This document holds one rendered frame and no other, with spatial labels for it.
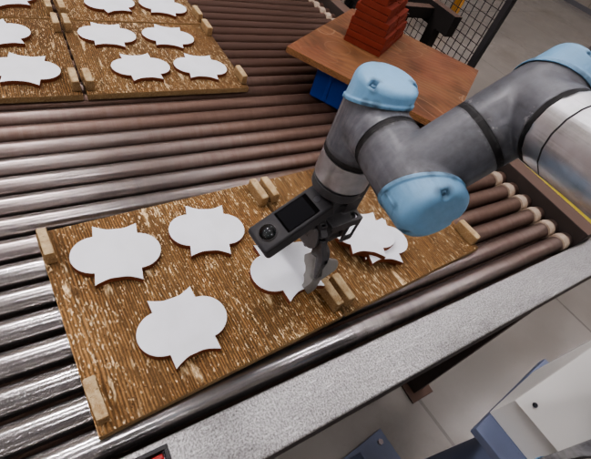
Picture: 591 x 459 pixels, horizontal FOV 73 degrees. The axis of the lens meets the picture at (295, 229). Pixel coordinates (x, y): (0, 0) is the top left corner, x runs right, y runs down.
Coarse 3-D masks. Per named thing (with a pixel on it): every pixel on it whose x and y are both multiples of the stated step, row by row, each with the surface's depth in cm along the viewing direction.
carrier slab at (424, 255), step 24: (312, 168) 95; (288, 192) 88; (384, 216) 91; (408, 240) 88; (432, 240) 90; (456, 240) 92; (360, 264) 80; (384, 264) 81; (408, 264) 83; (432, 264) 85; (360, 288) 76; (384, 288) 77
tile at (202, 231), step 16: (192, 208) 76; (176, 224) 73; (192, 224) 74; (208, 224) 75; (224, 224) 76; (240, 224) 77; (176, 240) 70; (192, 240) 71; (208, 240) 72; (224, 240) 73; (240, 240) 75; (192, 256) 69
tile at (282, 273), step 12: (288, 252) 69; (300, 252) 69; (252, 264) 65; (264, 264) 66; (276, 264) 66; (288, 264) 67; (300, 264) 68; (252, 276) 64; (264, 276) 64; (276, 276) 65; (288, 276) 66; (300, 276) 66; (264, 288) 63; (276, 288) 64; (288, 288) 64; (300, 288) 65; (288, 300) 63
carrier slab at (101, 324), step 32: (224, 192) 83; (96, 224) 70; (128, 224) 71; (160, 224) 73; (64, 256) 64; (160, 256) 69; (224, 256) 72; (256, 256) 74; (64, 288) 61; (128, 288) 64; (160, 288) 65; (192, 288) 66; (224, 288) 68; (256, 288) 70; (64, 320) 58; (96, 320) 59; (128, 320) 60; (256, 320) 66; (288, 320) 67; (320, 320) 69; (96, 352) 56; (128, 352) 57; (224, 352) 61; (256, 352) 62; (128, 384) 55; (160, 384) 56; (192, 384) 57; (128, 416) 52
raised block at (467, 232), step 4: (460, 220) 93; (464, 220) 93; (456, 224) 94; (460, 224) 93; (464, 224) 92; (468, 224) 93; (456, 228) 94; (460, 228) 93; (464, 228) 92; (468, 228) 92; (472, 228) 92; (460, 232) 93; (464, 232) 92; (468, 232) 92; (472, 232) 91; (476, 232) 92; (464, 236) 93; (468, 236) 92; (472, 236) 91; (476, 236) 91; (468, 240) 92; (472, 240) 91; (476, 240) 91; (472, 244) 92
